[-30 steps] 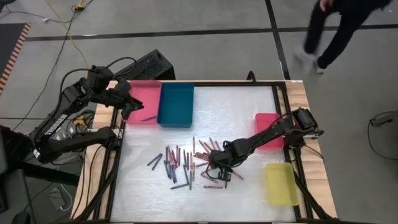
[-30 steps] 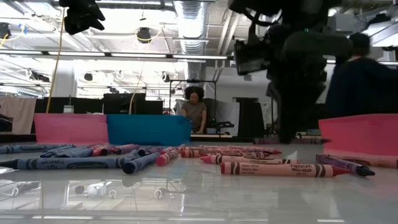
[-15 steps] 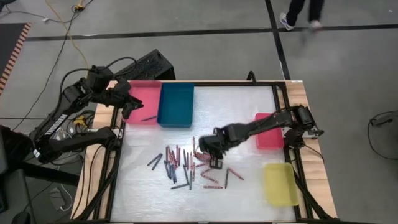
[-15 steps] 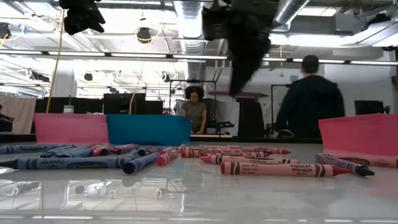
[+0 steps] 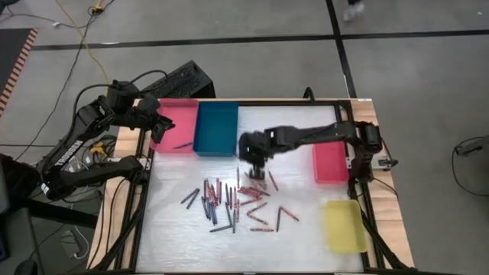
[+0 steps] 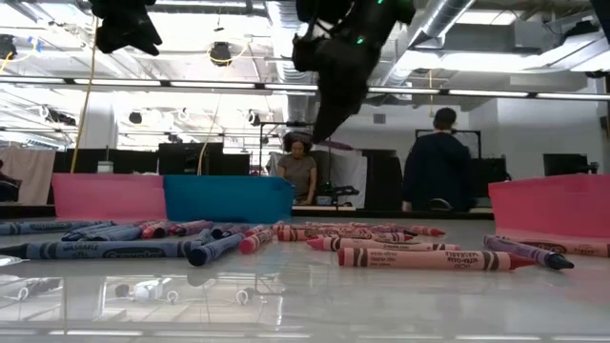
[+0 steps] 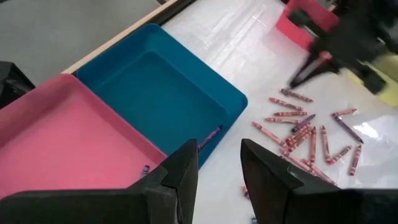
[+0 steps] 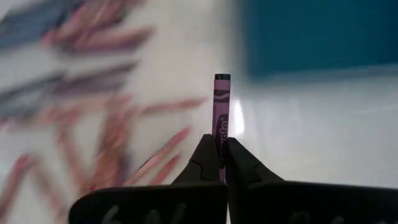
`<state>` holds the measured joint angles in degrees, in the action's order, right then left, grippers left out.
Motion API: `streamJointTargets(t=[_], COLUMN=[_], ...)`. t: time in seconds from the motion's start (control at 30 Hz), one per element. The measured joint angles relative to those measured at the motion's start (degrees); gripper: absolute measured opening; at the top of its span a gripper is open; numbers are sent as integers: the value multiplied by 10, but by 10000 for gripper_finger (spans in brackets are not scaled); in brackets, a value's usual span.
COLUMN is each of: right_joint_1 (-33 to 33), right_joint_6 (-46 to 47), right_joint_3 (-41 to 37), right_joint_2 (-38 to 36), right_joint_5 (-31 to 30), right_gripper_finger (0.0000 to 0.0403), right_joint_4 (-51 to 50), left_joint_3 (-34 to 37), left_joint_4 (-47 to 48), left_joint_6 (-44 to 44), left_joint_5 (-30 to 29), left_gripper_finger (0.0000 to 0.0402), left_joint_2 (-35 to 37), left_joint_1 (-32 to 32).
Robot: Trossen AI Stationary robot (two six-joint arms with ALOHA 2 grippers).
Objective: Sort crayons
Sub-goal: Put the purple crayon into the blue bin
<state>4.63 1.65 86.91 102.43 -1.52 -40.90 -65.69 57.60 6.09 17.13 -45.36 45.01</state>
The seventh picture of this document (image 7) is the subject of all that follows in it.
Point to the large pink plastic bin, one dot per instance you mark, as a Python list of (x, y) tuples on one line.
[(62, 140)]

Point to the yellow plastic bin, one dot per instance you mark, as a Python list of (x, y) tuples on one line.
[(392, 93)]

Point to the small red plastic bin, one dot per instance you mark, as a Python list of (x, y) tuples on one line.
[(293, 35)]

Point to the blue plastic bin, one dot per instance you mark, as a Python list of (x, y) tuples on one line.
[(155, 93)]

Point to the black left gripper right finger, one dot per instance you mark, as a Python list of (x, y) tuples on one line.
[(311, 205)]

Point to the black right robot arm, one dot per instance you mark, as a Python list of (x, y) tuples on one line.
[(367, 9)]

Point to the red crayon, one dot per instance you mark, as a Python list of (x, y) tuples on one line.
[(325, 144), (343, 112), (281, 120), (290, 114), (295, 160), (320, 174), (297, 95), (298, 138), (355, 160), (340, 154), (245, 191), (313, 144), (269, 134), (286, 104)]

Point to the blue crayon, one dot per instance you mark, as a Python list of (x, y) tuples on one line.
[(145, 170)]

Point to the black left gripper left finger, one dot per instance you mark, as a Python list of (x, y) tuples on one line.
[(93, 208)]

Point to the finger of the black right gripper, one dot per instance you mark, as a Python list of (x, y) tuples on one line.
[(374, 82), (297, 82)]

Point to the purple crayon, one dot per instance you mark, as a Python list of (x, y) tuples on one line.
[(348, 129), (210, 137), (303, 123)]

